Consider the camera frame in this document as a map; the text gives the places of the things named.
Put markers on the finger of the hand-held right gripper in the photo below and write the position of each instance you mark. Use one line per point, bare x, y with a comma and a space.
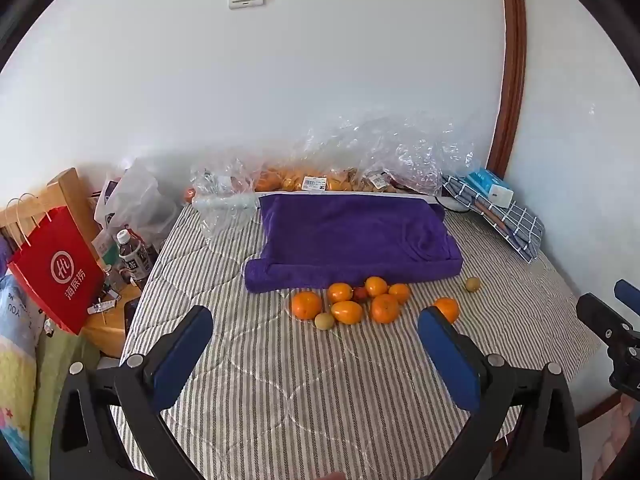
629, 295
600, 317

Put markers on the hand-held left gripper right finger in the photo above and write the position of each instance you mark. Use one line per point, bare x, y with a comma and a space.
447, 360

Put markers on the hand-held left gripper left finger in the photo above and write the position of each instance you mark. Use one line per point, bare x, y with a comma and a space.
181, 357

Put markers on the orange mandarin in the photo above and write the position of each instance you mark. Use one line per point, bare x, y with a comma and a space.
399, 293
376, 286
306, 306
448, 309
340, 292

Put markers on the small yellow-green fruit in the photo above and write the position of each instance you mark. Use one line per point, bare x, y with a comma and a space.
324, 321
472, 285

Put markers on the large rough orange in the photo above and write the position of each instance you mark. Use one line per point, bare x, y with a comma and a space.
385, 308

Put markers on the small red fruit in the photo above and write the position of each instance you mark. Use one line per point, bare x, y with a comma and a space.
360, 294

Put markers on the oval orange citrus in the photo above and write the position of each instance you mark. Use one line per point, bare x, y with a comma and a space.
346, 312

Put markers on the purple towel-covered tray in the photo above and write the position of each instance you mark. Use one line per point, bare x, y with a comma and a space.
350, 235

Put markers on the wooden nightstand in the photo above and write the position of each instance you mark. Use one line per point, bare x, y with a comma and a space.
107, 332

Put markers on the bottle with black label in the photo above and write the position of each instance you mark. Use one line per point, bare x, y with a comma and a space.
135, 260

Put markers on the blue checked cloth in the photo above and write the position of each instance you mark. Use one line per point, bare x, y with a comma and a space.
525, 230

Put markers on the striped bed quilt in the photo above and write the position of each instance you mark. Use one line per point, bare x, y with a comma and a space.
300, 400

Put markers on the small crumpled clear plastic bag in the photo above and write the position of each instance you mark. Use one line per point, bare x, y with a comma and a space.
220, 220

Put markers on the red paper bag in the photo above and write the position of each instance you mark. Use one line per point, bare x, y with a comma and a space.
55, 270

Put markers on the small white box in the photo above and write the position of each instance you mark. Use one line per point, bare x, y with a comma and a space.
501, 196

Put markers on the colourful printed blanket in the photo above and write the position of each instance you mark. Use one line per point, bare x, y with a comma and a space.
15, 360

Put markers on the white plastic bag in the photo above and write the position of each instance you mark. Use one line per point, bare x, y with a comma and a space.
135, 195

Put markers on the blue and white box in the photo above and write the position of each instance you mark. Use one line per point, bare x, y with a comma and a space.
482, 179

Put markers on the clear bag of brown fruit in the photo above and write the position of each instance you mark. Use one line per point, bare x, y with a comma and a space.
380, 181

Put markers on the clear bag of oranges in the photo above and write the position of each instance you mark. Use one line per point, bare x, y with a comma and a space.
290, 180

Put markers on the large crumpled clear plastic bag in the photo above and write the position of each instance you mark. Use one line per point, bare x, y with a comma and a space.
400, 150

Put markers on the brown wooden door frame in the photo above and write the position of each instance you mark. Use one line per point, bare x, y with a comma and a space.
515, 60

